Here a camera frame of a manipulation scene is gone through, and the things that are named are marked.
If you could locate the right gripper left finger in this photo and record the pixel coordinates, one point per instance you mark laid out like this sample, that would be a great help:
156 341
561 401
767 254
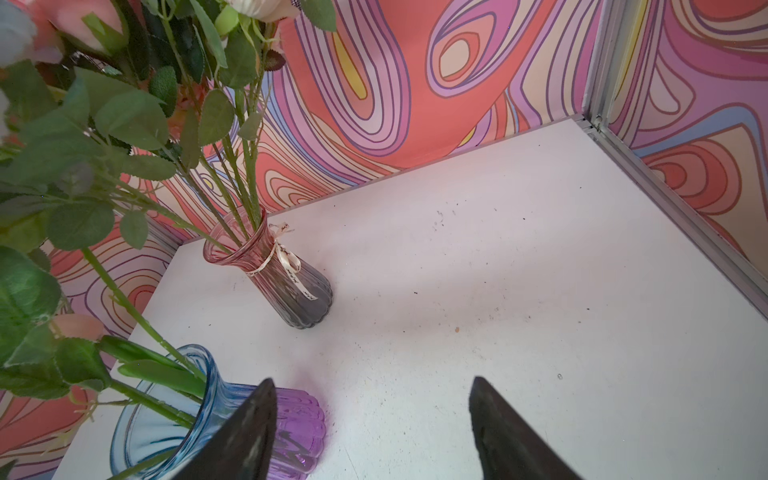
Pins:
242 447

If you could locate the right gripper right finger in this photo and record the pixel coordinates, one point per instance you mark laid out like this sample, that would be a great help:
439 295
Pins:
507 446

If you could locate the blue purple glass vase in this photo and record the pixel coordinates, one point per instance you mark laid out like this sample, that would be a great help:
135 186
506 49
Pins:
149 445

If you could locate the pink glass vase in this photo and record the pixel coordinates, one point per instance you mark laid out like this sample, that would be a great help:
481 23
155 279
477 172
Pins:
238 244

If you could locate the coral pink rose stem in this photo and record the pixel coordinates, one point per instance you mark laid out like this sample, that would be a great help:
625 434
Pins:
38 362

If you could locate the light pink rose stem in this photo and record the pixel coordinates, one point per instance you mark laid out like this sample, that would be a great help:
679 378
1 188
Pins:
96 27

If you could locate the pink tulip stem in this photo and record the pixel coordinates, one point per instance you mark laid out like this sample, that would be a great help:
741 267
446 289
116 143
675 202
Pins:
136 361

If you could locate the magenta rose stem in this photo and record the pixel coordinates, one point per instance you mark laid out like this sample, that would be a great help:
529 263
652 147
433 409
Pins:
124 301

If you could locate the cream ribbon on vase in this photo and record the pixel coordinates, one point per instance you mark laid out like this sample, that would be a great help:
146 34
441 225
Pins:
290 262

